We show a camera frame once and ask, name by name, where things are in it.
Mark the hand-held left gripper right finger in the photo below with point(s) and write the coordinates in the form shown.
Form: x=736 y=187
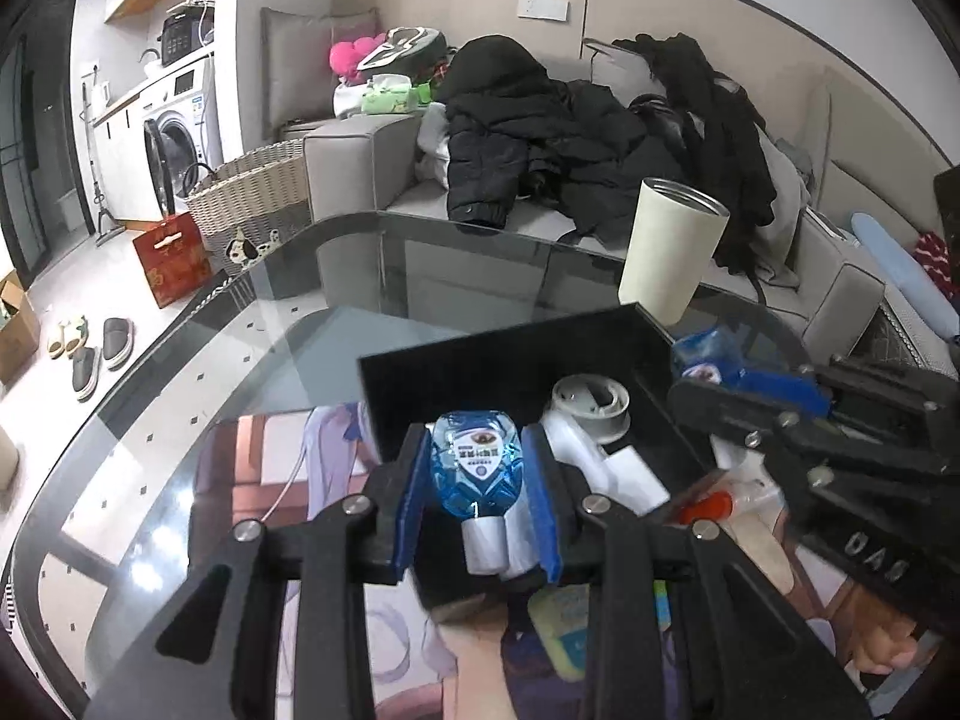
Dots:
x=544 y=510

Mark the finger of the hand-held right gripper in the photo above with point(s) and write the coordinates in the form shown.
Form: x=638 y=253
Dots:
x=787 y=390
x=720 y=409

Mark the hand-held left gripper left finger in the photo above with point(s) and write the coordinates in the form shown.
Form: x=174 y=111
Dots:
x=409 y=495

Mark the small blue liquid bottle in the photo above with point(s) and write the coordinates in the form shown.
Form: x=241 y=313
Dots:
x=709 y=360
x=476 y=465

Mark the white charger block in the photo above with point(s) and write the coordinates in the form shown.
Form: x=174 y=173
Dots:
x=637 y=481

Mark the black rectangular box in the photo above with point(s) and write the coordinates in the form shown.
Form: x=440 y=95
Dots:
x=487 y=367

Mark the person's right hand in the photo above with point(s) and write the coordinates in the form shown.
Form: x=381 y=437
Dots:
x=892 y=649

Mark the white tube orange cap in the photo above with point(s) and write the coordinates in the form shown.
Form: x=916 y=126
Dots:
x=712 y=506

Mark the teal plastic case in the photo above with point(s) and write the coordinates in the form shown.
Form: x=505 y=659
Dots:
x=562 y=622

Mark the grey woven chair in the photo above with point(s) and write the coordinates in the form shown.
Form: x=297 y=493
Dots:
x=919 y=341

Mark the white tumbler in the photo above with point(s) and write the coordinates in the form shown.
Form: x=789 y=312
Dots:
x=667 y=255

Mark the light blue bolster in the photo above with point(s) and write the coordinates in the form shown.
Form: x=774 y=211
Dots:
x=900 y=270

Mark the printed table mat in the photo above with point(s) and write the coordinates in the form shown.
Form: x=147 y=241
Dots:
x=240 y=457

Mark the grey garment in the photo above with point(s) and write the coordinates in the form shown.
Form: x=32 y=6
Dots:
x=784 y=195

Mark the red patterned cloth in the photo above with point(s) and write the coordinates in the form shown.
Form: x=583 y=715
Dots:
x=934 y=259

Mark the black hanging garment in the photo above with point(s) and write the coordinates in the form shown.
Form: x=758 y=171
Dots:
x=712 y=127

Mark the black white spotted plush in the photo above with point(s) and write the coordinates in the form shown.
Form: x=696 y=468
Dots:
x=251 y=244

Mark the red gift bag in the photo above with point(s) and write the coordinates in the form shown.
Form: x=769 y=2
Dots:
x=176 y=262

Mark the grey slipper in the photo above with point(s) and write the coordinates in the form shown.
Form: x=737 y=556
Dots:
x=86 y=375
x=118 y=341

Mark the wicker laundry basket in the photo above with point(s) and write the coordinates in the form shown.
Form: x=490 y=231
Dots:
x=247 y=195

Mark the black puffer jacket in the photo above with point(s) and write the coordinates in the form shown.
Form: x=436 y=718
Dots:
x=525 y=127

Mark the grey sofa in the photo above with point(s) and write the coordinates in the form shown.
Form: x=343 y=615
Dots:
x=345 y=157

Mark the white garment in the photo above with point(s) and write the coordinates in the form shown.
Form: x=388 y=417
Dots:
x=431 y=142

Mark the beige slipper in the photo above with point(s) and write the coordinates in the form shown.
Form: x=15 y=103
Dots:
x=77 y=334

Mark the beige slippers pair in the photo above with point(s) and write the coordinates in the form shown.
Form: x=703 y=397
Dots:
x=58 y=339

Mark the green tissue pack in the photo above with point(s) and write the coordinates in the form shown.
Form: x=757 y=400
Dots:
x=390 y=97

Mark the white plastic bag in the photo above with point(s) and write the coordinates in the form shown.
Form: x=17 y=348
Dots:
x=349 y=101

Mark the floor mop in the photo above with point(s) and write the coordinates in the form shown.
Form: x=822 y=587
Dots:
x=101 y=217

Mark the cardboard box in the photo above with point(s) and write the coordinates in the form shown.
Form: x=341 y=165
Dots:
x=19 y=337

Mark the grey pillow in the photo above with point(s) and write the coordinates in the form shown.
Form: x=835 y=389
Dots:
x=300 y=67

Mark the white waste bin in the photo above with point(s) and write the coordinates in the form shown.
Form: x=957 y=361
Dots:
x=71 y=210

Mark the pink plush toy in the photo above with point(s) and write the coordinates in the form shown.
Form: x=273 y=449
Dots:
x=349 y=56

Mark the white base cabinet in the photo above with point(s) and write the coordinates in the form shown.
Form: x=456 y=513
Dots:
x=120 y=157

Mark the black white helmet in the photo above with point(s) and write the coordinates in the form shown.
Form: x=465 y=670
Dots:
x=405 y=45

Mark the white washing machine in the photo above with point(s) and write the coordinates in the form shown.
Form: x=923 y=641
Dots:
x=184 y=97

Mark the white kettle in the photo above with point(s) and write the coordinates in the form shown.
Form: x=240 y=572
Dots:
x=104 y=94

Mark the black countertop appliance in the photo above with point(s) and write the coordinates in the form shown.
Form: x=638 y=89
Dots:
x=182 y=37

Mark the dark glass door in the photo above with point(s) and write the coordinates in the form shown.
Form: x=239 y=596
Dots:
x=30 y=127

